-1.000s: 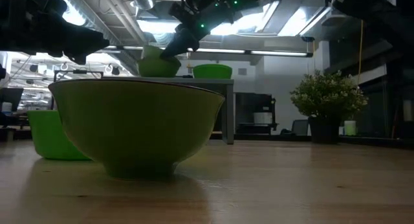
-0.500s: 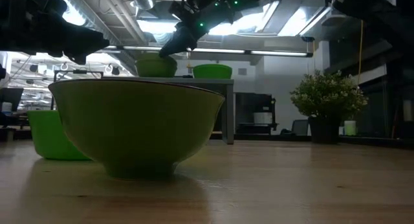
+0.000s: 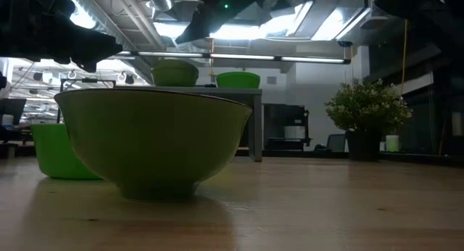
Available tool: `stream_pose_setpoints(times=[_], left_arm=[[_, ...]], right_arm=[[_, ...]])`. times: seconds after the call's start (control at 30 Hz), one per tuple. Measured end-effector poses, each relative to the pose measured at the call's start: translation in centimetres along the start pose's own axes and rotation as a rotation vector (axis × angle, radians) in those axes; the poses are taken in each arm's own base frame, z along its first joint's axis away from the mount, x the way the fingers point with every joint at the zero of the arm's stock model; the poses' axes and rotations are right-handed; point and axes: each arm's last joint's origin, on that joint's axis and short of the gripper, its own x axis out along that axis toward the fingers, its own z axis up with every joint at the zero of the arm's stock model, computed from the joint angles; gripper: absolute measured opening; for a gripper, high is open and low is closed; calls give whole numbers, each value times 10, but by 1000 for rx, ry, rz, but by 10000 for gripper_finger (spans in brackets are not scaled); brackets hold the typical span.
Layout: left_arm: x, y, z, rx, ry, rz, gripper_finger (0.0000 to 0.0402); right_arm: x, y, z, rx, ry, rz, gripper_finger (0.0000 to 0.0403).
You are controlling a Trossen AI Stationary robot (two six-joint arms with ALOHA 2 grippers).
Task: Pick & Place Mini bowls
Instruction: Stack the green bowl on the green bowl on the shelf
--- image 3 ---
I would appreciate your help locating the black cabinet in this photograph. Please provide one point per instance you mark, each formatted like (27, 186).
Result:
(279, 117)

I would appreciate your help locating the small olive green bowl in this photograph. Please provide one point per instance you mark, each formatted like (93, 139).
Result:
(174, 76)

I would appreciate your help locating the grey square wall sign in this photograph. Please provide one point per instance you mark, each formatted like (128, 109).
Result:
(272, 80)

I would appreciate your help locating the dark plant pot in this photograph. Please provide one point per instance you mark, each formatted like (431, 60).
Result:
(362, 146)

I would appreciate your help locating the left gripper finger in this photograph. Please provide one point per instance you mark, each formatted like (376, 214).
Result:
(98, 48)

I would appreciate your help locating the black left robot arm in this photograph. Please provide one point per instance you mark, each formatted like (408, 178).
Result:
(32, 6)

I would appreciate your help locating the bright green plastic tub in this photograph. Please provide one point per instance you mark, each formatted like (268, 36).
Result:
(54, 153)

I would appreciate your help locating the pale green cup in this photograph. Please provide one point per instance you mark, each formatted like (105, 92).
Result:
(392, 144)

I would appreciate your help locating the large olive green bowl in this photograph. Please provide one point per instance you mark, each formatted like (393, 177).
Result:
(152, 142)

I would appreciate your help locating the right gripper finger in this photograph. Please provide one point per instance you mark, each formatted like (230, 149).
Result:
(201, 26)

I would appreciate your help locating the long ceiling light bar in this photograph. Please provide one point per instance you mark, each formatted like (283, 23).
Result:
(311, 59)

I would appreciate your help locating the grey office chair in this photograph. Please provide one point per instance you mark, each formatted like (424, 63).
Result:
(336, 142)

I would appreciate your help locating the white cup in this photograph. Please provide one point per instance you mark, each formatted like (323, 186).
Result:
(7, 119)

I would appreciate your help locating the dark monitor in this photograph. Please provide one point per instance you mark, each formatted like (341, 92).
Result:
(12, 109)

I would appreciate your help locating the green leafy plant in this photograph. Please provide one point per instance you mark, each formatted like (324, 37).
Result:
(366, 106)

